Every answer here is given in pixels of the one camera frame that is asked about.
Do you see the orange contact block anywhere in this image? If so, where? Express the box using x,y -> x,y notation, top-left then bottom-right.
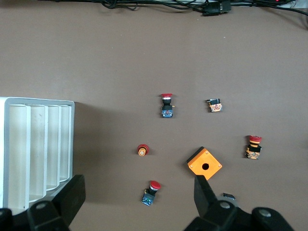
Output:
205,98 -> 223,113

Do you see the black cable tangle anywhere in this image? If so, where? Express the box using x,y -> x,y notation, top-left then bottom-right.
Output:
37,0 -> 308,31

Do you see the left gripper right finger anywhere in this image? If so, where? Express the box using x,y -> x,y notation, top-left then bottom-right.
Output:
184,175 -> 295,231

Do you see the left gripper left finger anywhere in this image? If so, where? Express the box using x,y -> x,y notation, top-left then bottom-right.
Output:
0,174 -> 87,231

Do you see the orange button enclosure box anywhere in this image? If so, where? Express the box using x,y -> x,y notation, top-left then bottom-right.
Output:
187,146 -> 223,181

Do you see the red button blue block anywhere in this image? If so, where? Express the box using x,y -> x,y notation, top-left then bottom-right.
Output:
141,180 -> 161,207
159,93 -> 175,119

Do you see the red orange button head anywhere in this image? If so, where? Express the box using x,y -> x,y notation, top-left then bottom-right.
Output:
137,143 -> 150,157

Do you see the white ribbed tray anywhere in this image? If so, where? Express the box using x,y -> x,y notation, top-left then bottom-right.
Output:
0,96 -> 76,215

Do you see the red mushroom button orange block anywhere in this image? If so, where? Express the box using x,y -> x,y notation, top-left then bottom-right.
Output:
244,135 -> 263,161

